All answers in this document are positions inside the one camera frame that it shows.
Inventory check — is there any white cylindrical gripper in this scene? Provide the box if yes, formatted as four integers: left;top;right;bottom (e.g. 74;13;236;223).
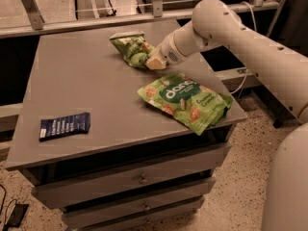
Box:
145;33;184;70

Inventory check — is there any green jalapeno chip bag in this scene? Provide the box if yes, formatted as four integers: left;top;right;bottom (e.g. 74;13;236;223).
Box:
110;31;154;68

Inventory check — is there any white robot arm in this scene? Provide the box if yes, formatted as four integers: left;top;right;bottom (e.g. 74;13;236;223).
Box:
146;0;308;231

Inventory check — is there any green coconut crunch snack bag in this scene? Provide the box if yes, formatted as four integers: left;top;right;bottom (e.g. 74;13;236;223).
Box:
138;73;233;136

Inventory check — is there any dark blue rxbar wrapper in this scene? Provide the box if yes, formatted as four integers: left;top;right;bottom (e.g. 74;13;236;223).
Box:
38;113;90;141

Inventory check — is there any grey drawer cabinet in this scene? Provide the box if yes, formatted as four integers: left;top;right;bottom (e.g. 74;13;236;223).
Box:
4;18;248;231

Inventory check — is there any top grey drawer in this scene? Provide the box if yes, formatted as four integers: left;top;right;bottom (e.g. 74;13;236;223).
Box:
32;142;231;209

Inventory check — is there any grey drawer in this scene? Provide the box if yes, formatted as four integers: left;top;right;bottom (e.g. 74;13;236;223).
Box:
63;171;216;229
78;196;204;231
32;142;231;209

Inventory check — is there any bottom grey drawer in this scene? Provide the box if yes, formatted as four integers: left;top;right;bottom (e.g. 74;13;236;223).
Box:
78;196;204;231

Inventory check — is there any middle grey drawer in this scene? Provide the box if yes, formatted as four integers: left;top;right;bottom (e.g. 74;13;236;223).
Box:
63;171;216;229

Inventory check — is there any black device on floor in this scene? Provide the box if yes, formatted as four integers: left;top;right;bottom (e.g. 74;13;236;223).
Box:
4;204;29;228

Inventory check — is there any white hanging cable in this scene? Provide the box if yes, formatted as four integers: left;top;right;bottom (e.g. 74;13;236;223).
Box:
229;1;259;95

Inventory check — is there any grey metal railing frame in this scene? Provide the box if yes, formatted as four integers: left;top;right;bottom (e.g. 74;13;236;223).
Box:
0;0;287;39

